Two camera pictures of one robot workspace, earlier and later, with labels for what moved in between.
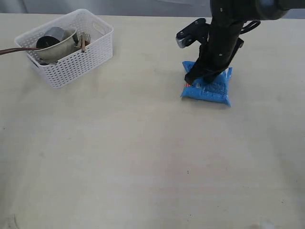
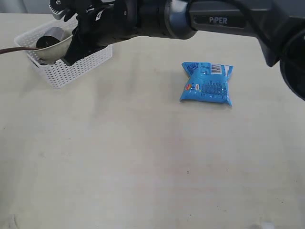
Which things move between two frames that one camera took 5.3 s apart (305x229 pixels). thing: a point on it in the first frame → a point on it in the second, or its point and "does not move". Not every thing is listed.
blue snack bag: [216, 88] does not move
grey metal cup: [57, 32] does not move
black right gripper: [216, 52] → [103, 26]
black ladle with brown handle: [44, 42] does not move
